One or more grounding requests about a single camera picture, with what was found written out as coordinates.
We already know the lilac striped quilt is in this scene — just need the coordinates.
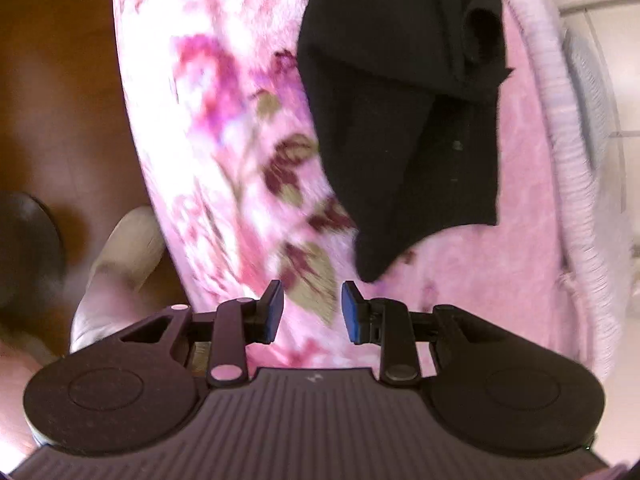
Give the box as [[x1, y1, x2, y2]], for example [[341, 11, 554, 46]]
[[485, 0, 627, 386]]

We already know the dark round object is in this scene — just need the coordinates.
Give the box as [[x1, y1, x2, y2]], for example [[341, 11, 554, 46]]
[[0, 192, 67, 313]]

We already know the pink floral blanket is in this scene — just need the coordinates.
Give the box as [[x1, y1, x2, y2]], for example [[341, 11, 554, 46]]
[[110, 0, 601, 378]]

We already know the black garment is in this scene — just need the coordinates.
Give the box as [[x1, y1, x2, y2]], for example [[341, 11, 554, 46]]
[[297, 0, 514, 284]]

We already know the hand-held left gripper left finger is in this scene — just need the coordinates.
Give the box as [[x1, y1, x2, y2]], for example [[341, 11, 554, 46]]
[[119, 280, 286, 388]]

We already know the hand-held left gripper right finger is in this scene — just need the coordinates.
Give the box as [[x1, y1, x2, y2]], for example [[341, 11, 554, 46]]
[[341, 281, 493, 387]]

